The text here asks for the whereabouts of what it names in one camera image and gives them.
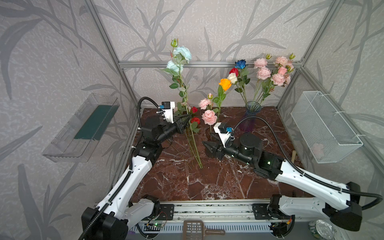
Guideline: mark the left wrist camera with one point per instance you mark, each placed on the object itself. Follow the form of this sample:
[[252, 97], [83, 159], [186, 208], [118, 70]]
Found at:
[[166, 110]]

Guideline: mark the clear plastic tray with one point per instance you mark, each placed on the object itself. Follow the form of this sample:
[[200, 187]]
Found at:
[[78, 139]]

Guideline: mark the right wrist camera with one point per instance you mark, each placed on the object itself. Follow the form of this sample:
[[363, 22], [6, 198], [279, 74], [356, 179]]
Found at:
[[226, 134]]

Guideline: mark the blue rose stem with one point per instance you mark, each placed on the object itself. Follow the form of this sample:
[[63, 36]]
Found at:
[[241, 64]]

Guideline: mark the pale blue flower stem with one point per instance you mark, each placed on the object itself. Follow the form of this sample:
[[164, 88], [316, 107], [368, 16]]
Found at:
[[180, 56]]

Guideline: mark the light pink rose stem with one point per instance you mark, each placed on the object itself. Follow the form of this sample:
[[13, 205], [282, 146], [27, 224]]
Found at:
[[209, 115]]

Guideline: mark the dark red glass vase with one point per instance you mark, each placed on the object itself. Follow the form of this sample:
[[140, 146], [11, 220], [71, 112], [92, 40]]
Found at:
[[210, 135]]

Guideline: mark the blue scoop brush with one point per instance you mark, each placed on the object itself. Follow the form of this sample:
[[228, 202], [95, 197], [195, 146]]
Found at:
[[294, 156]]

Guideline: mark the small red rose spray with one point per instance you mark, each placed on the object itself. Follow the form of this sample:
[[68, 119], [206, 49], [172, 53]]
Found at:
[[192, 128]]

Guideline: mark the purple glass vase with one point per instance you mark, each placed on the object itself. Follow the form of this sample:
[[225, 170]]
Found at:
[[252, 109]]

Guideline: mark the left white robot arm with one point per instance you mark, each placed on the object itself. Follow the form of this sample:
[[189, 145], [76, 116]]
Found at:
[[112, 218]]

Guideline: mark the white wire basket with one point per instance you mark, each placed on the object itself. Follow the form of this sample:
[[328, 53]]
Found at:
[[328, 135]]

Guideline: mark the red rose stem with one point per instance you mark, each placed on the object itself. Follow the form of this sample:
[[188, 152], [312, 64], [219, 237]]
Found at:
[[234, 71]]

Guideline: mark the metal tin can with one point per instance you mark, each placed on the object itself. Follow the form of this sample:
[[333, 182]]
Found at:
[[321, 230]]

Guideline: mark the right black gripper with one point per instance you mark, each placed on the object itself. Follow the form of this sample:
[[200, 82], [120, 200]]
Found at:
[[217, 149]]

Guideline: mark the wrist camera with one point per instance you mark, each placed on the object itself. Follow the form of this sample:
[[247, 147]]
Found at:
[[226, 134], [166, 110]]

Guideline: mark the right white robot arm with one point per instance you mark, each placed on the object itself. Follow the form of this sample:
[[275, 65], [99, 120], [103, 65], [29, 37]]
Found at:
[[342, 204]]

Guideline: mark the pink rose bud stem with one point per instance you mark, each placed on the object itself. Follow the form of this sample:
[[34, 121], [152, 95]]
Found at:
[[282, 70]]

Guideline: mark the pale pink peony stem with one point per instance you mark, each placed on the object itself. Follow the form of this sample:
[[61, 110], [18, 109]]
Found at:
[[277, 80], [263, 76]]

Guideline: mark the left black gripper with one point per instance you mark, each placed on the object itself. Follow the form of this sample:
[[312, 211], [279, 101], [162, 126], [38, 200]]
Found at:
[[180, 125]]

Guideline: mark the white pink-edged rose stem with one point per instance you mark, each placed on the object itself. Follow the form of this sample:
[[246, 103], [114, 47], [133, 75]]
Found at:
[[286, 62]]

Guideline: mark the orange rose stem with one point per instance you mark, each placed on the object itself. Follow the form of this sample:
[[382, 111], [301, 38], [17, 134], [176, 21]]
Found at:
[[224, 86]]

